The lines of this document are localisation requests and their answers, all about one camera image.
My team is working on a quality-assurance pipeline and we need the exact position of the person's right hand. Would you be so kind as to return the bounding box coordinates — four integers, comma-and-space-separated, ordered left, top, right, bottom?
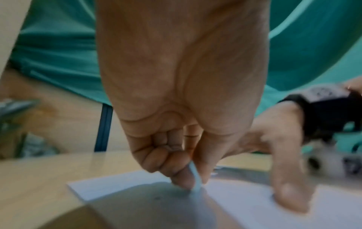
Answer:
220, 103, 315, 214

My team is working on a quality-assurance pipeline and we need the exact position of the person's left hand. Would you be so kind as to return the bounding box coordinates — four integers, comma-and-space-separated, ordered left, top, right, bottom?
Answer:
95, 0, 271, 190

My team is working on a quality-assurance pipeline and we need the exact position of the white paper sheet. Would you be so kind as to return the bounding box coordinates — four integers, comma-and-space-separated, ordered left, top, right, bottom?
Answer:
66, 165, 362, 229

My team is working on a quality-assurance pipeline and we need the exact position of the white eraser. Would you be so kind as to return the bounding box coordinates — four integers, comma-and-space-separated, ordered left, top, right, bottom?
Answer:
187, 161, 204, 193

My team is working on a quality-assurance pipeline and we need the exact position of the person's right forearm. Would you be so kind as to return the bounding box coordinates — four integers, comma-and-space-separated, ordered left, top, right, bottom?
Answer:
343, 75, 362, 95

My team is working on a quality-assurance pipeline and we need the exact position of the round wooden table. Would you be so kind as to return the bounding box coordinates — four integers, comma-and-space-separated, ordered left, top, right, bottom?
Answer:
0, 151, 362, 229

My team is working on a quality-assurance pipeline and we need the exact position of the black right wristband with markers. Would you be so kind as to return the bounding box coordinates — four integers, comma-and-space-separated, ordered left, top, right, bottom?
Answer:
278, 83, 362, 144

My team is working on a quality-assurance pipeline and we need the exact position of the green draped fabric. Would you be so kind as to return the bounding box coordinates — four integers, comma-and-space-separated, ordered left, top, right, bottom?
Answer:
11, 0, 362, 155

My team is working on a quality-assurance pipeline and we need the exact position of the black vertical pole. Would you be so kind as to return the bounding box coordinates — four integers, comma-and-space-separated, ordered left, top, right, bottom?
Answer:
94, 104, 114, 153

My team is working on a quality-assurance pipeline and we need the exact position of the wooden panel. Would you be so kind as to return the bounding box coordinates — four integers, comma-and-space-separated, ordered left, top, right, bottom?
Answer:
0, 69, 131, 157

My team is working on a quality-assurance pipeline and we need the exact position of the dark green leafy plant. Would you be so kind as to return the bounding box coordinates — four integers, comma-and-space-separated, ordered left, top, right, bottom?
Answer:
0, 98, 61, 157

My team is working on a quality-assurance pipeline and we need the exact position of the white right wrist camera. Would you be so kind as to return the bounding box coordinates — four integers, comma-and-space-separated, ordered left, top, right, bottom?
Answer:
307, 140, 362, 177

